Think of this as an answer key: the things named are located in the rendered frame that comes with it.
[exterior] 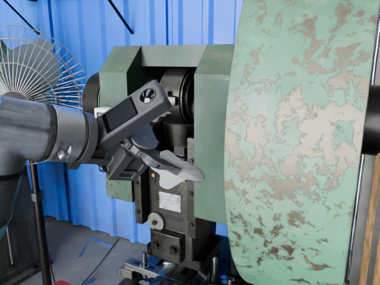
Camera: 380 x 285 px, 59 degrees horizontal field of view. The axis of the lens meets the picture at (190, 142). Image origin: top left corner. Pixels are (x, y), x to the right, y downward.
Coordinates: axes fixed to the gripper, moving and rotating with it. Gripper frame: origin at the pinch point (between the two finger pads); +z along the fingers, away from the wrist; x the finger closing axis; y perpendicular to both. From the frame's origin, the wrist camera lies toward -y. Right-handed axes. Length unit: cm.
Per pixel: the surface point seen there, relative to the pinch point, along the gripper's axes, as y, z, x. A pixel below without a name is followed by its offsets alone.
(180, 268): 57, 39, 1
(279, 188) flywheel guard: -9.0, 1.3, 16.4
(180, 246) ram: 39.0, 25.6, 1.5
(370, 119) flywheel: -19.3, 33.3, 5.6
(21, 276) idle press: 208, 41, -68
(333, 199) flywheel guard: -13.4, 4.0, 21.4
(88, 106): 32, 6, -44
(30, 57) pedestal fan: 50, 1, -90
